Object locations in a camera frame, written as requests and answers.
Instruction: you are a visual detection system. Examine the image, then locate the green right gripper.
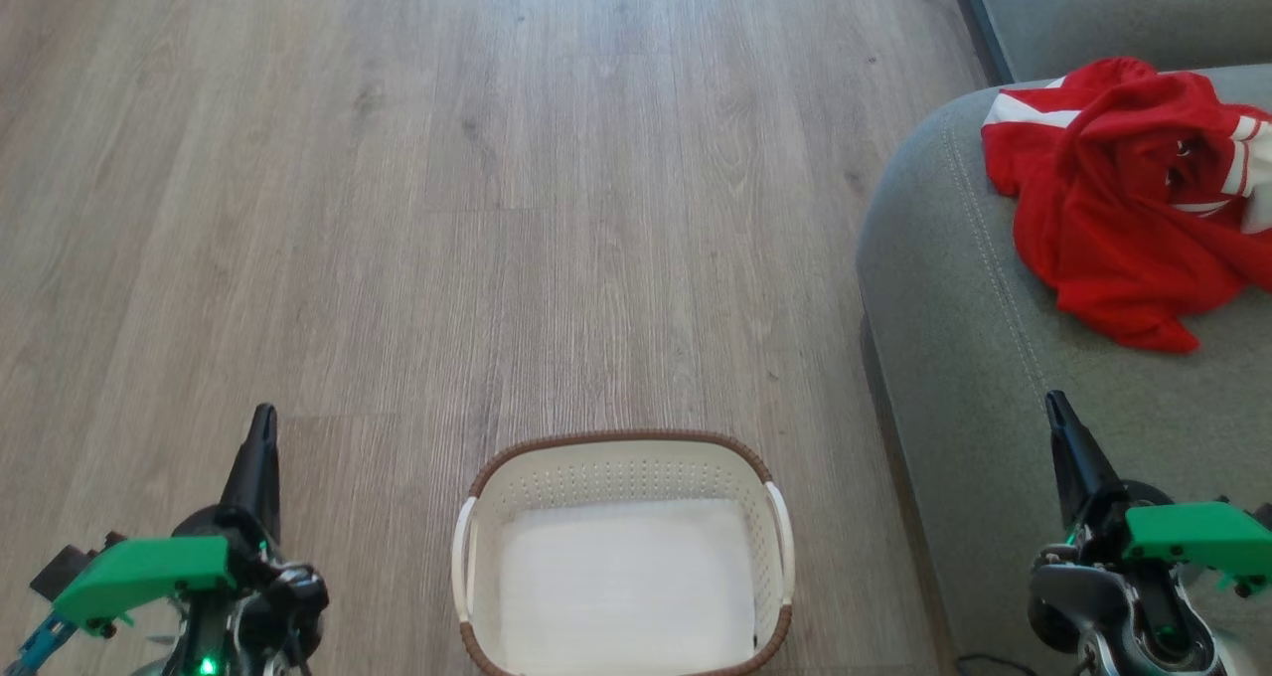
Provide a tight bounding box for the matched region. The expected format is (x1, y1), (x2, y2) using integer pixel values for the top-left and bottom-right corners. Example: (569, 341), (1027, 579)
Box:
(1044, 389), (1272, 598)

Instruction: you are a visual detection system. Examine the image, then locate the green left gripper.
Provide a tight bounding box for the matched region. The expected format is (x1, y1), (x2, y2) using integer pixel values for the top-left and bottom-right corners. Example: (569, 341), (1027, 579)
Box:
(53, 403), (282, 639)

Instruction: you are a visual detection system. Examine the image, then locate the red garment with white band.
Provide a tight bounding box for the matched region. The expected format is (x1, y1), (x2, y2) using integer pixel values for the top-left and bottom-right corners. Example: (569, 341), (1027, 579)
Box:
(981, 56), (1272, 355)

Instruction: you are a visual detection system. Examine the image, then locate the red garment with striped trim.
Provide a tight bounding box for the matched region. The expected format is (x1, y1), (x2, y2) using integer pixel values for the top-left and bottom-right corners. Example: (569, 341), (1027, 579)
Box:
(1158, 72), (1272, 236)

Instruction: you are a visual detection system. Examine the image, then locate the cream laundry basket brown rim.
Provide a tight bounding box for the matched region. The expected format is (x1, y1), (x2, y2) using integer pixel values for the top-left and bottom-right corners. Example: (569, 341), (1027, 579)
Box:
(450, 428), (796, 676)

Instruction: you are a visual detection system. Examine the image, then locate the white basket bottom pad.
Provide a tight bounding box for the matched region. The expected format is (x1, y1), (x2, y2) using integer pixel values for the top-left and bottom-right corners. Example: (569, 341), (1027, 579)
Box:
(495, 498), (760, 673)

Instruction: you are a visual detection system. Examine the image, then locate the grey sofa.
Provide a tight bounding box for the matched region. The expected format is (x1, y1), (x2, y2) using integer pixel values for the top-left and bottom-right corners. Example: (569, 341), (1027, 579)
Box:
(856, 64), (1272, 676)

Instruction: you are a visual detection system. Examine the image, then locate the grey fabric sofa section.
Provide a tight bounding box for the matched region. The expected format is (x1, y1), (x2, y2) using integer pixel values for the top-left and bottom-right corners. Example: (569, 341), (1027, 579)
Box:
(946, 0), (1272, 86)

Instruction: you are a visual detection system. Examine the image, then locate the black cable on floor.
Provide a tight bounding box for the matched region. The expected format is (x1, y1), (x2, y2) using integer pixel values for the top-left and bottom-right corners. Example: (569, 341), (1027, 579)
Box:
(954, 653), (1039, 676)

